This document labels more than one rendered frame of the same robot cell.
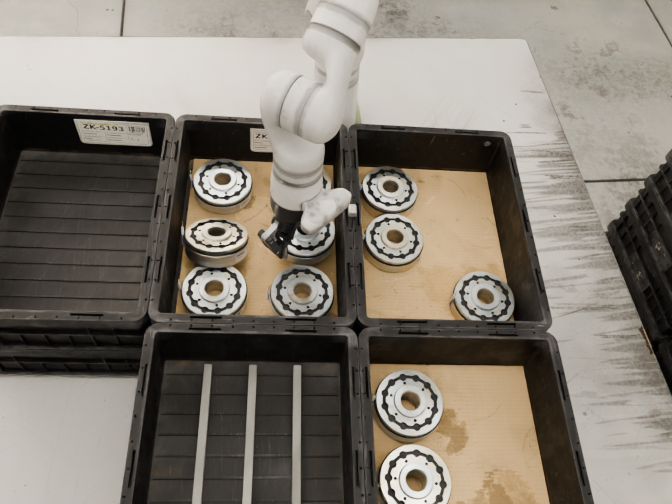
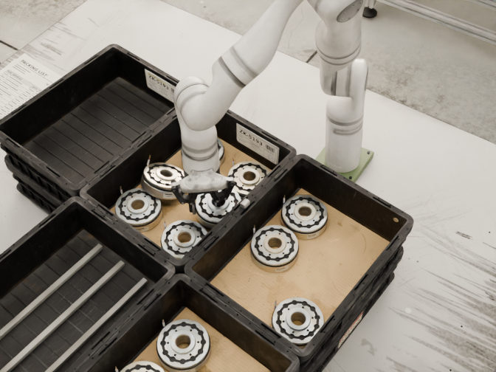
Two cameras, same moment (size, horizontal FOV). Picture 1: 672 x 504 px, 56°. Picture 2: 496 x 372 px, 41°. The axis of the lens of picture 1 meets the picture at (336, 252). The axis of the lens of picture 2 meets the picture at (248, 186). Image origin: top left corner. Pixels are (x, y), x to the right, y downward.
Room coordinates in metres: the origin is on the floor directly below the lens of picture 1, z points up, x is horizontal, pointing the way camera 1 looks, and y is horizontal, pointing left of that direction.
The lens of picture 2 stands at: (0.06, -0.66, 2.05)
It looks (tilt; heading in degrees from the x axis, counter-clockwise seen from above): 51 degrees down; 49
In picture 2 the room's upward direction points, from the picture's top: 1 degrees clockwise
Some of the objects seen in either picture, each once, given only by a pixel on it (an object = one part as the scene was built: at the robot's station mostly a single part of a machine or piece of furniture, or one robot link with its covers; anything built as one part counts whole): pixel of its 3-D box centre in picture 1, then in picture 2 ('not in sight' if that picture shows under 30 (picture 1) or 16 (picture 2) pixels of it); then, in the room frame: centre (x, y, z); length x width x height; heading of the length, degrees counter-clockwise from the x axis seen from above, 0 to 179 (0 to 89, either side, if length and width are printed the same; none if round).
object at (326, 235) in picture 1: (305, 230); (218, 203); (0.59, 0.06, 0.88); 0.10 x 0.10 x 0.01
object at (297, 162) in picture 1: (294, 127); (195, 116); (0.57, 0.08, 1.14); 0.09 x 0.07 x 0.15; 72
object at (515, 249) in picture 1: (433, 238); (300, 260); (0.63, -0.16, 0.87); 0.40 x 0.30 x 0.11; 11
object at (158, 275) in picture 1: (258, 214); (191, 174); (0.58, 0.13, 0.92); 0.40 x 0.30 x 0.02; 11
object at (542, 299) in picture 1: (440, 221); (301, 246); (0.63, -0.16, 0.92); 0.40 x 0.30 x 0.02; 11
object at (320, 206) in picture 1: (306, 184); (201, 160); (0.55, 0.06, 1.05); 0.11 x 0.09 x 0.06; 57
